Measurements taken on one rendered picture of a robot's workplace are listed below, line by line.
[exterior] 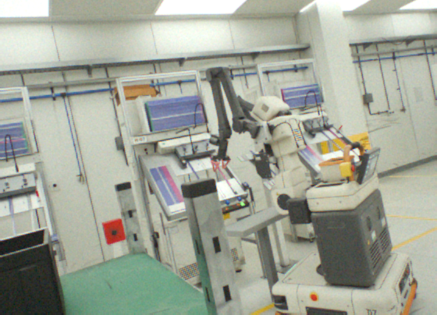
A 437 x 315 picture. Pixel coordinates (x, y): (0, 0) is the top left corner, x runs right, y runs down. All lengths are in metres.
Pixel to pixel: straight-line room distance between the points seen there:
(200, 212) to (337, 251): 1.66
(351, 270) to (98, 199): 3.22
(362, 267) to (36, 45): 4.06
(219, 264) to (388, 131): 6.92
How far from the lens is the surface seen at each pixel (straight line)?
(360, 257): 1.95
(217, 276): 0.37
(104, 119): 4.56
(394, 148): 7.31
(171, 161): 3.05
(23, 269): 0.47
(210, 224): 0.36
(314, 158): 3.46
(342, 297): 2.04
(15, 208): 2.79
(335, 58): 5.85
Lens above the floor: 1.13
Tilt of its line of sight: 1 degrees down
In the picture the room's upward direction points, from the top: 12 degrees counter-clockwise
